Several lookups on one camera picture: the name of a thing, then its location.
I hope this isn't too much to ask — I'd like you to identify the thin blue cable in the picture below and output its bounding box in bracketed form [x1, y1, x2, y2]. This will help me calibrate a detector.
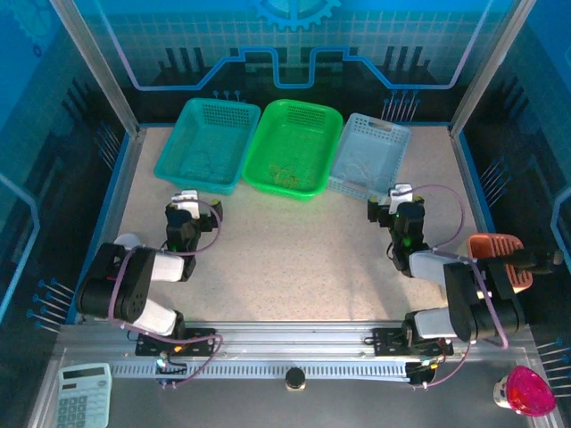
[180, 151, 224, 177]

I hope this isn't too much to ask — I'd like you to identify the thin yellow cable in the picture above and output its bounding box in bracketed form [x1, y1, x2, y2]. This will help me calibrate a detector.
[267, 162, 300, 186]
[274, 164, 316, 188]

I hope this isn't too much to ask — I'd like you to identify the light blue plastic basket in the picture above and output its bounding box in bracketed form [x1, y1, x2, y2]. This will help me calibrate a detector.
[327, 111, 412, 200]

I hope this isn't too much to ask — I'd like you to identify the teal plastic basket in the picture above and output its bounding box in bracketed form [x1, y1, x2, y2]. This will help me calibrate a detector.
[153, 97, 262, 196]

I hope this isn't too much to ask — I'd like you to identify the green plastic basket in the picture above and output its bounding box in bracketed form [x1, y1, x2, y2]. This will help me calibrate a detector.
[240, 98, 343, 202]

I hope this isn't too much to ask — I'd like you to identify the black round knob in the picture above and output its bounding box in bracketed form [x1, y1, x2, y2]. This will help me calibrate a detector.
[285, 367, 308, 393]

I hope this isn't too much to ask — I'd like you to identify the pale green calculator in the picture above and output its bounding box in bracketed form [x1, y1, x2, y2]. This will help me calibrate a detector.
[55, 363, 113, 428]

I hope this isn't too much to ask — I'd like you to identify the magenta dome white cup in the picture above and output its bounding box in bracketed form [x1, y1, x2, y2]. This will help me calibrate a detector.
[492, 365, 558, 418]

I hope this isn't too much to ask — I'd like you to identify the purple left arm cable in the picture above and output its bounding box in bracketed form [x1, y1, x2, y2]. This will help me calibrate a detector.
[109, 200, 224, 390]

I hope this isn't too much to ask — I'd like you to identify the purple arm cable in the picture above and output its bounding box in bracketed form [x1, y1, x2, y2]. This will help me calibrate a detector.
[109, 200, 224, 390]
[408, 185, 509, 391]

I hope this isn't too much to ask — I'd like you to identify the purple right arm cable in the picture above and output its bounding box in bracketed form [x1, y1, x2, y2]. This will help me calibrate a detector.
[408, 185, 509, 391]

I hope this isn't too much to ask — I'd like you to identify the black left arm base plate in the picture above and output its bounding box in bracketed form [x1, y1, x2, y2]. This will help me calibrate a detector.
[135, 327, 218, 358]

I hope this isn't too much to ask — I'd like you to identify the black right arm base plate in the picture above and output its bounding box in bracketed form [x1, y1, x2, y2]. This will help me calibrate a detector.
[372, 327, 454, 358]

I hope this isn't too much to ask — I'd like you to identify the black handle tool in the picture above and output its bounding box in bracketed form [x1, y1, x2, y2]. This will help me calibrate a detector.
[499, 248, 566, 274]

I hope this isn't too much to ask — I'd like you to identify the aluminium frame post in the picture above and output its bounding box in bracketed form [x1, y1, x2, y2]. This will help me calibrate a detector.
[48, 0, 142, 137]
[449, 0, 535, 137]

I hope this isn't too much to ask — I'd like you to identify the aluminium extrusion rail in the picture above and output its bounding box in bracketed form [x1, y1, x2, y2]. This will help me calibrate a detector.
[60, 319, 532, 358]

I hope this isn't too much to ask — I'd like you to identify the slotted grey cable duct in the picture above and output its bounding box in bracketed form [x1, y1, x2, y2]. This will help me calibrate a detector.
[109, 359, 414, 381]

